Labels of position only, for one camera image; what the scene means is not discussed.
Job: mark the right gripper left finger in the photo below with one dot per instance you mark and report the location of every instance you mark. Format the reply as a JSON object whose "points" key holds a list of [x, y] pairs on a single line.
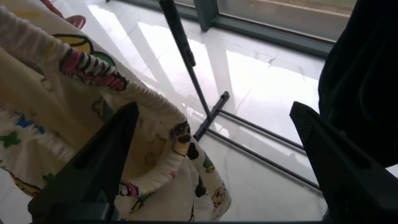
{"points": [[90, 177]]}

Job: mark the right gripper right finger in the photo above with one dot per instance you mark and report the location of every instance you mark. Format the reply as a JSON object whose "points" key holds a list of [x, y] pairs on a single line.
{"points": [[351, 177]]}

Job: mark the cream printed garment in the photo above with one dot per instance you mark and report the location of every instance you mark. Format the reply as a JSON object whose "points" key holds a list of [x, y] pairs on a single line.
{"points": [[62, 109]]}

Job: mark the black garment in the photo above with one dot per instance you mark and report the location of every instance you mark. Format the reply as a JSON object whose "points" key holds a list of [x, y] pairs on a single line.
{"points": [[360, 77]]}

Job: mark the black clothes rack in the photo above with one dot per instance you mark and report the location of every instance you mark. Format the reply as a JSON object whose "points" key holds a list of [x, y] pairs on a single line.
{"points": [[183, 46]]}

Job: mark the red round disc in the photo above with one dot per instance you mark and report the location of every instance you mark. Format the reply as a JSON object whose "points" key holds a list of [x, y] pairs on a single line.
{"points": [[77, 21]]}

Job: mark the window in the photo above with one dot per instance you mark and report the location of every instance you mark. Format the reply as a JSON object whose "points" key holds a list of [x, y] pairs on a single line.
{"points": [[273, 34]]}

